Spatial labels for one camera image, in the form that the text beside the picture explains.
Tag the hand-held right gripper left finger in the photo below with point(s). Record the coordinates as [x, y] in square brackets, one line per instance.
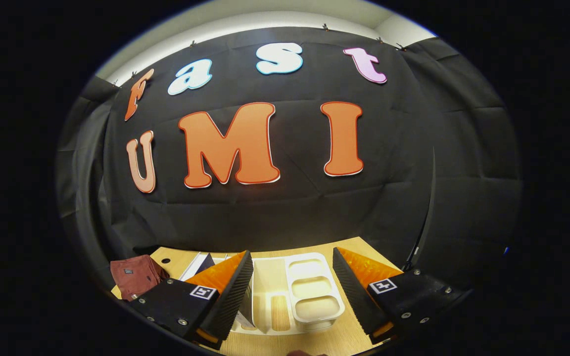
[233, 296]

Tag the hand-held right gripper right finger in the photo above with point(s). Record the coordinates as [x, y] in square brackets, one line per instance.
[354, 296]

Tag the white bookshelf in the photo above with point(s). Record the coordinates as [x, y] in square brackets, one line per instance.
[270, 282]

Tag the blue picture cover book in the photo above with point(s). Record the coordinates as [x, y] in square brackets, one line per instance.
[207, 262]

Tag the maroon schoolbag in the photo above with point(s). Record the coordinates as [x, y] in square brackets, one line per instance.
[134, 277]

